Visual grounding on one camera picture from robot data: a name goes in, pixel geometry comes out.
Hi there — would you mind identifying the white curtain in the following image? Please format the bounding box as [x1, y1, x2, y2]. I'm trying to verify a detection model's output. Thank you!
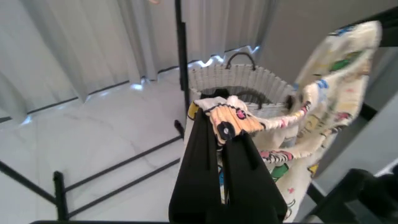
[0, 0, 277, 124]

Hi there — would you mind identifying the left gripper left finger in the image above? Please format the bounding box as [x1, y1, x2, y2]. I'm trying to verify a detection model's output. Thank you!
[169, 108, 224, 222]

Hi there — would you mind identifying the black clothes rack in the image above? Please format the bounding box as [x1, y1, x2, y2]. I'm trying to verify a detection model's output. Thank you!
[0, 0, 191, 222]

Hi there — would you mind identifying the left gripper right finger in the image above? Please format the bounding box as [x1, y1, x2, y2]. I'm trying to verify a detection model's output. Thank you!
[221, 132, 289, 222]

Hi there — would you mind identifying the white laundry basket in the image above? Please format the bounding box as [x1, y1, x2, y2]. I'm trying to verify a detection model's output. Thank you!
[187, 52, 296, 119]

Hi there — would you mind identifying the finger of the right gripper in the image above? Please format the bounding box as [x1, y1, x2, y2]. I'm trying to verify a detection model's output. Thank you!
[339, 6, 398, 47]

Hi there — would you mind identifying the cream printed garment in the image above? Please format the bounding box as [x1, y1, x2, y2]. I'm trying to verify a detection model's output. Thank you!
[183, 20, 383, 222]

